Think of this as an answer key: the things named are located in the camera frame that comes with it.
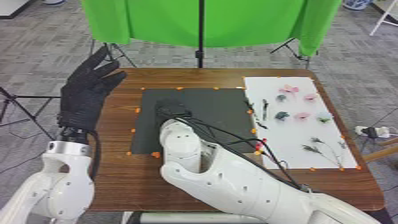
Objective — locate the white sheet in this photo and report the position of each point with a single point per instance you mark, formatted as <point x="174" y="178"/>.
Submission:
<point x="295" y="136"/>

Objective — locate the blue flower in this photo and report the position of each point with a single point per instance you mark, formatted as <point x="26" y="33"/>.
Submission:
<point x="281" y="97"/>
<point x="281" y="115"/>

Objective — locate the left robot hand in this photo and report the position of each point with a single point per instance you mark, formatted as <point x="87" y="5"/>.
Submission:
<point x="82" y="96"/>

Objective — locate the dark mat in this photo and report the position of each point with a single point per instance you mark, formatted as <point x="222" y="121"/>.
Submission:
<point x="218" y="106"/>

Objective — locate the white power adapter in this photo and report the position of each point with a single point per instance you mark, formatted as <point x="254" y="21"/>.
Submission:
<point x="371" y="131"/>

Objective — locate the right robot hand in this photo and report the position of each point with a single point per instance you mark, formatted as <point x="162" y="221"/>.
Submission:
<point x="172" y="109"/>

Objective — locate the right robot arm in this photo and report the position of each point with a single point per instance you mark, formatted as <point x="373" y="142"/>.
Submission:
<point x="236" y="186"/>

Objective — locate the black stand pole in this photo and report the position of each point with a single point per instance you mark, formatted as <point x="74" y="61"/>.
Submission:
<point x="201" y="33"/>

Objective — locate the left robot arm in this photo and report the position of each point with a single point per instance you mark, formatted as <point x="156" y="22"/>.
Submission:
<point x="58" y="186"/>

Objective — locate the pale grey bar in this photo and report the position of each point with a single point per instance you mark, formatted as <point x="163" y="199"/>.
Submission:
<point x="201" y="218"/>

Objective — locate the black tripod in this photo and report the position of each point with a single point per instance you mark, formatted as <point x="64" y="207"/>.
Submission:
<point x="23" y="110"/>

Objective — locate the pink flower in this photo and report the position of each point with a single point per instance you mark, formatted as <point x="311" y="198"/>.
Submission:
<point x="288" y="89"/>
<point x="302" y="115"/>
<point x="309" y="97"/>

